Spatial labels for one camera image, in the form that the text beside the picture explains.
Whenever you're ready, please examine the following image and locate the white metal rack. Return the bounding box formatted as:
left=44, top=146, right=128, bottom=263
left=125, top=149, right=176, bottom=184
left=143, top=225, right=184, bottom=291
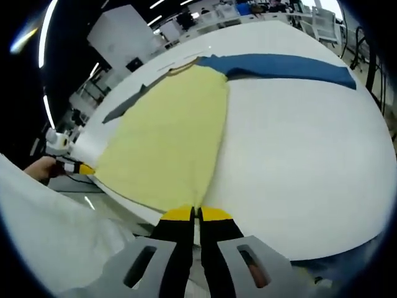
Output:
left=310, top=6, right=339, bottom=44

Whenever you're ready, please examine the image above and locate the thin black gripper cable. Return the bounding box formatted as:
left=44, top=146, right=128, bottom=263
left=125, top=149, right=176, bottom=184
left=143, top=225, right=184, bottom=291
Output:
left=66, top=174, right=106, bottom=194

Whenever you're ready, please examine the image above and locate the person's left hand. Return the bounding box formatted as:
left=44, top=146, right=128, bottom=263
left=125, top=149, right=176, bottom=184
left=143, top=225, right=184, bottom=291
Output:
left=23, top=156, right=63, bottom=183

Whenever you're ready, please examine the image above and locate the black floor stand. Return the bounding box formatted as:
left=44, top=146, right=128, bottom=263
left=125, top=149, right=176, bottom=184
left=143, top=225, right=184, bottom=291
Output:
left=341, top=26, right=388, bottom=115

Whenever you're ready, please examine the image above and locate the white pillar with black panel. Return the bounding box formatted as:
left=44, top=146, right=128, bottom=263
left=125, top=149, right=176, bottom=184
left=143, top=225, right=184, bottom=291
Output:
left=87, top=5, right=153, bottom=73

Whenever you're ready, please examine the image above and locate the person's white shirt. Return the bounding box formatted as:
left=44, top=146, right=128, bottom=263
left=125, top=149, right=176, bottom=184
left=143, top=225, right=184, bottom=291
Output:
left=0, top=151, right=162, bottom=294

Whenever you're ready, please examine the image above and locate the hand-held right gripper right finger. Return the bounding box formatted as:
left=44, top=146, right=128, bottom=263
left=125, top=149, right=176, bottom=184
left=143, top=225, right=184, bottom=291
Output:
left=199, top=206, right=314, bottom=298

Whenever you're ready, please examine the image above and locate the black wall panel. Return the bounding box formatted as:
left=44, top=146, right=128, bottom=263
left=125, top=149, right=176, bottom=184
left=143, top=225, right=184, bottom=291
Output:
left=125, top=57, right=144, bottom=73

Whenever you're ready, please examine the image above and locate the office workstation row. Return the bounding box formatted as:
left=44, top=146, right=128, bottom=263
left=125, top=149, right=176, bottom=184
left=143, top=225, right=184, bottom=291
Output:
left=68, top=70, right=125, bottom=131

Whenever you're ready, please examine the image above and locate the yellowish ceiling lamp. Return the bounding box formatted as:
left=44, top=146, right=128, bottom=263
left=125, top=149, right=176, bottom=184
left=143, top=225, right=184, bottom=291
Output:
left=10, top=27, right=40, bottom=53

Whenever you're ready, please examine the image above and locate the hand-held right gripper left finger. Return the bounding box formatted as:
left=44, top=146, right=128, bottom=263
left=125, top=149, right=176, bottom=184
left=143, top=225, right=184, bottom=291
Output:
left=92, top=206, right=197, bottom=298

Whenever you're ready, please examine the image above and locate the yellow garment with coloured sleeves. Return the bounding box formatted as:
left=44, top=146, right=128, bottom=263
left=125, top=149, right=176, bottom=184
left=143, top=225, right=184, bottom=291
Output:
left=92, top=53, right=357, bottom=215

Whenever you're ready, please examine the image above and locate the straight ceiling light strip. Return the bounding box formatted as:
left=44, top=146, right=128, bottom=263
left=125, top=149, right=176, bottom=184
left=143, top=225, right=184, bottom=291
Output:
left=38, top=0, right=59, bottom=68

